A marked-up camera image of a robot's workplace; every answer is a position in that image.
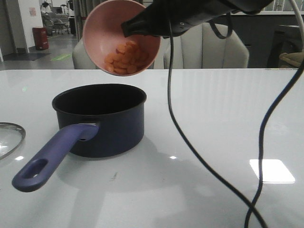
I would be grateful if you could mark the glass lid with blue knob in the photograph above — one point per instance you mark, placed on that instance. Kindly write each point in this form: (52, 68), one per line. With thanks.
(11, 137)

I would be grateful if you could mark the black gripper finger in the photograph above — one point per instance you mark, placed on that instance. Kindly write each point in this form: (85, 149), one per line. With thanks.
(152, 21)

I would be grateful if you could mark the orange ham slices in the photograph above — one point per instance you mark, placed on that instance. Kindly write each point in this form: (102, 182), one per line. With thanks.
(128, 58)

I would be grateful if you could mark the dark blue saucepan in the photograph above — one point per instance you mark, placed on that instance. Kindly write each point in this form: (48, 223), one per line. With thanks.
(95, 121)

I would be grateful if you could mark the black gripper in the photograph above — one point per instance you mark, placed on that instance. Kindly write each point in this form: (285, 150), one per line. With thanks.
(185, 14)

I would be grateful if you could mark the pink bowl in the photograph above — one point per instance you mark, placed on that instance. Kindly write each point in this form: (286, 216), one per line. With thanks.
(102, 31)

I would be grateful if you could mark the beige chair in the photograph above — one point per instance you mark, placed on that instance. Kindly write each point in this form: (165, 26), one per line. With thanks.
(200, 48)
(82, 60)

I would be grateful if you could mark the right beige chair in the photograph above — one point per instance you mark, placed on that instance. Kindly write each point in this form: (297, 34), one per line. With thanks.
(200, 48)

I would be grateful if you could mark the grey counter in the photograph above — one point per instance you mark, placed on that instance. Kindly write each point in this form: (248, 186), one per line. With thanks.
(257, 32)

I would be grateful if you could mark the left beige chair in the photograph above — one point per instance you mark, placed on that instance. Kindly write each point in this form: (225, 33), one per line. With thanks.
(82, 60)

